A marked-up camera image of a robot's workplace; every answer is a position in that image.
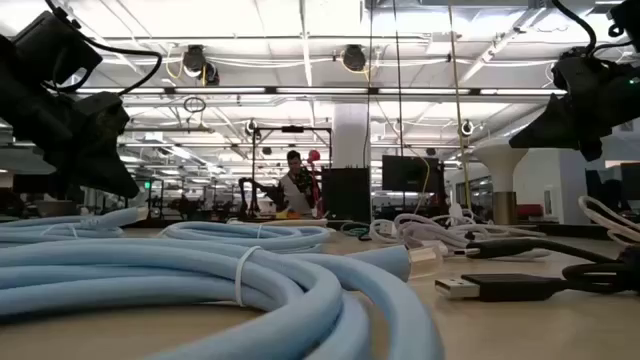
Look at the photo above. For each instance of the black computer monitor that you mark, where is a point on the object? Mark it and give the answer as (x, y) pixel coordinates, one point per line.
(410, 174)

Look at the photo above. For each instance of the black metal frame rig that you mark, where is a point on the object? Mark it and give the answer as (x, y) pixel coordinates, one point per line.
(300, 129)

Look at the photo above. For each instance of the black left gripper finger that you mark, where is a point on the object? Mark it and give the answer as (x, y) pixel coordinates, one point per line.
(95, 160)
(102, 117)

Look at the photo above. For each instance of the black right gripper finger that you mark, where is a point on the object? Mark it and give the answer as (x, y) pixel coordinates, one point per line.
(552, 127)
(592, 149)

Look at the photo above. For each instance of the black background robot arm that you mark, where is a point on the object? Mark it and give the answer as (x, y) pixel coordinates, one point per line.
(250, 192)

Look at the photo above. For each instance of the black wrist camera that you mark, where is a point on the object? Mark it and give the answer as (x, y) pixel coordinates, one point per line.
(627, 15)
(55, 47)

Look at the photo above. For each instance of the black equipment cabinet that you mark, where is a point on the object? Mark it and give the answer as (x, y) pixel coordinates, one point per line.
(345, 195)

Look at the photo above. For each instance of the dark monitor at room edge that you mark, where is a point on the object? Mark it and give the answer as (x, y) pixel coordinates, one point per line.
(631, 180)

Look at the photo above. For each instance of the white zip tie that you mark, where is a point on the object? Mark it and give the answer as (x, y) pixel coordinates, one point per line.
(240, 280)
(259, 231)

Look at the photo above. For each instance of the red desk lamp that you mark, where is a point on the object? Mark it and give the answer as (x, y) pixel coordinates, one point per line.
(313, 156)

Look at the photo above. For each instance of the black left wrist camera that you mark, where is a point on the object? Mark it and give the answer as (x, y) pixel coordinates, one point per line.
(55, 47)

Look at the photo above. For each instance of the white square column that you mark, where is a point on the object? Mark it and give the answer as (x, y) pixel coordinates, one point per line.
(350, 135)

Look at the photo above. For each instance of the long ceiling light strip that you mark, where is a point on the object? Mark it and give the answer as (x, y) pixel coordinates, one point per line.
(320, 91)

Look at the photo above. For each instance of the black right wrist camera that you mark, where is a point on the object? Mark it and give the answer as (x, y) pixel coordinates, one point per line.
(627, 15)

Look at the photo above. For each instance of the person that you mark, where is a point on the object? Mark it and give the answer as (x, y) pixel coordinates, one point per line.
(295, 192)

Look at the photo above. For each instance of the red sofa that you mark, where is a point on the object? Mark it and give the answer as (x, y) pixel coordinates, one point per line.
(530, 210)

